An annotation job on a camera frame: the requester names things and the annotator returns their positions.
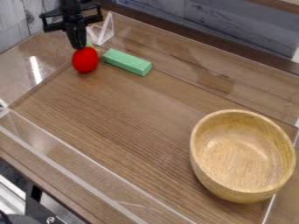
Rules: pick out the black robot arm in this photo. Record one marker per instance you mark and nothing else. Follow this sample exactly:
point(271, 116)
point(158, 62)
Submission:
point(86, 13)

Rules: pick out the green rectangular block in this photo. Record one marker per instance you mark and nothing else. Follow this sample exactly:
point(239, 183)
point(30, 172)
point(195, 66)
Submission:
point(127, 62)

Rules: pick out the clear acrylic corner bracket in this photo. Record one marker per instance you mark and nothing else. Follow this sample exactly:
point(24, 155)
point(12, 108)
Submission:
point(100, 33)

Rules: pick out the black table leg bracket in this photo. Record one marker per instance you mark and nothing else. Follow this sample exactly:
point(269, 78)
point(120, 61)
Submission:
point(46, 209)

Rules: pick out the wooden bowl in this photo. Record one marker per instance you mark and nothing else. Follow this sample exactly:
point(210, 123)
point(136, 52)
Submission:
point(242, 155)

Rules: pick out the red toy strawberry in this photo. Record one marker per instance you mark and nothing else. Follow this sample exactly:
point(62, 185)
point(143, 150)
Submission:
point(86, 59)

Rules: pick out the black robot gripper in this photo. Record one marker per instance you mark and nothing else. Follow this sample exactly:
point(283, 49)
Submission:
point(72, 20)

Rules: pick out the clear acrylic tray wall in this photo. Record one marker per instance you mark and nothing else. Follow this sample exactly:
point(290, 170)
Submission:
point(102, 138)

